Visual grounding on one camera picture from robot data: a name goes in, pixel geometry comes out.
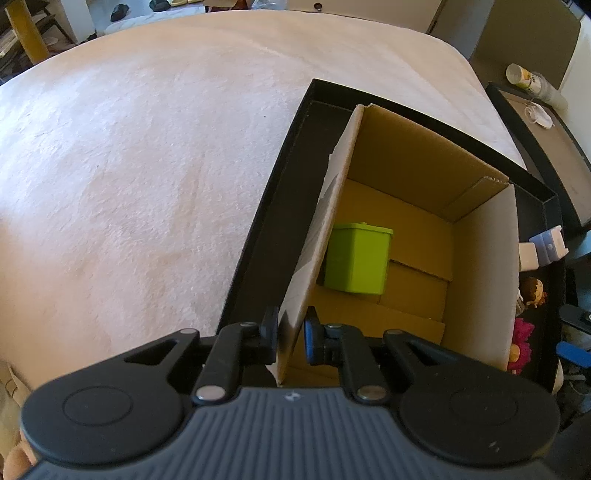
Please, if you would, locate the beige cloth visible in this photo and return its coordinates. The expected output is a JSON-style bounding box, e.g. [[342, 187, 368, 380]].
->
[[0, 359, 31, 480]]

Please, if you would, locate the white power adapter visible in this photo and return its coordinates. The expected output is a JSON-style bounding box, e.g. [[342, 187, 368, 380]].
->
[[530, 225, 570, 267]]

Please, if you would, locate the white face mask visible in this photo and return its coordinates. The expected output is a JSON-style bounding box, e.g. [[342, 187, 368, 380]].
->
[[524, 103, 558, 128]]

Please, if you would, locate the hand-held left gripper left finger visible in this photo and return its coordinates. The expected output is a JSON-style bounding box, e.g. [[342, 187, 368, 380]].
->
[[124, 305, 280, 407]]

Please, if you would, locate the black-rimmed bedside table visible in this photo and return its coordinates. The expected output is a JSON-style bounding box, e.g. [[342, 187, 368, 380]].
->
[[485, 82, 591, 236]]

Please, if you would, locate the white mattress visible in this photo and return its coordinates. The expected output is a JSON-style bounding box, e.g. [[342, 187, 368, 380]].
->
[[0, 9, 529, 398]]

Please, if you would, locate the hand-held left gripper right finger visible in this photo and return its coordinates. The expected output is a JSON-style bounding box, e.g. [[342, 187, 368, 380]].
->
[[304, 306, 455, 407]]

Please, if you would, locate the small brown-haired doll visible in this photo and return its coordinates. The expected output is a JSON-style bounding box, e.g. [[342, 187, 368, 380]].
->
[[518, 277, 549, 310]]

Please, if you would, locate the stack of plastic cups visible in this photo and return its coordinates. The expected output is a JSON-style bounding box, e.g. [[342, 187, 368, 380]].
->
[[505, 62, 570, 110]]

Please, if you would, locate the black tray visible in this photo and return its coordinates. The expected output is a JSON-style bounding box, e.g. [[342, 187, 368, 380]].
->
[[215, 78, 566, 398]]

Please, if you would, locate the olive headboard panel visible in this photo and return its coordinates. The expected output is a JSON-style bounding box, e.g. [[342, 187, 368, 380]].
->
[[468, 0, 581, 89]]

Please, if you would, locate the yellow table leg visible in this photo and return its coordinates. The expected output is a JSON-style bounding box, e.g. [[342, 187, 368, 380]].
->
[[4, 0, 51, 64]]

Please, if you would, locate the pink plush toy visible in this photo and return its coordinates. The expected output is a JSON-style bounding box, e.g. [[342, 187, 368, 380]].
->
[[507, 318, 536, 376]]

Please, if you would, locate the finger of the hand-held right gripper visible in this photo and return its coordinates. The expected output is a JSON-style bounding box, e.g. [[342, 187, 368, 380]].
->
[[556, 342, 591, 370], [560, 304, 591, 335]]

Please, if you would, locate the brown cardboard box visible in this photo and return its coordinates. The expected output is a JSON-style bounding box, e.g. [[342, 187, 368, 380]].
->
[[270, 104, 520, 388]]

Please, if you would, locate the small white block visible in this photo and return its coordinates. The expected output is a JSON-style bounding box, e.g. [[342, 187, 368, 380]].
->
[[518, 242, 539, 274]]

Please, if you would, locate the white pillow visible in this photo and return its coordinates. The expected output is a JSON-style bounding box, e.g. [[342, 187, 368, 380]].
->
[[104, 11, 206, 37]]

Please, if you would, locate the cluttered shelf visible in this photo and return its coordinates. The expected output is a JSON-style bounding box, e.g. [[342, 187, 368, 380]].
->
[[0, 0, 28, 84]]

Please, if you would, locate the green plastic container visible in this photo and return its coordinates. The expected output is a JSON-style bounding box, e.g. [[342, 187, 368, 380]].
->
[[323, 223, 394, 296]]

